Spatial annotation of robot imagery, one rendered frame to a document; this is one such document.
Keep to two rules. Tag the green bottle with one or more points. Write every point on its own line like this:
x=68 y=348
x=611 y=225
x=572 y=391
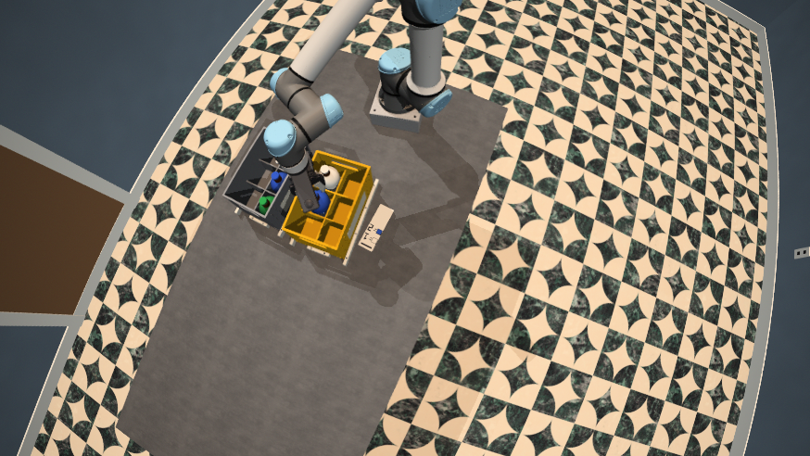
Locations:
x=264 y=203

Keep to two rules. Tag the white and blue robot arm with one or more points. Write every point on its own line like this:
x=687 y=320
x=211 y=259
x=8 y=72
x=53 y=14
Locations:
x=417 y=82

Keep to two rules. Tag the blue bottle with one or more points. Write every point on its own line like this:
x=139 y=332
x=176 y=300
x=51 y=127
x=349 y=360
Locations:
x=324 y=202
x=277 y=180

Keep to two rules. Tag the cream paper strip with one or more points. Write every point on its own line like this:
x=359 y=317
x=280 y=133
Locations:
x=376 y=227

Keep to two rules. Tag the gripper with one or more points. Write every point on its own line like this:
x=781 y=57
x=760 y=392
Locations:
x=316 y=178

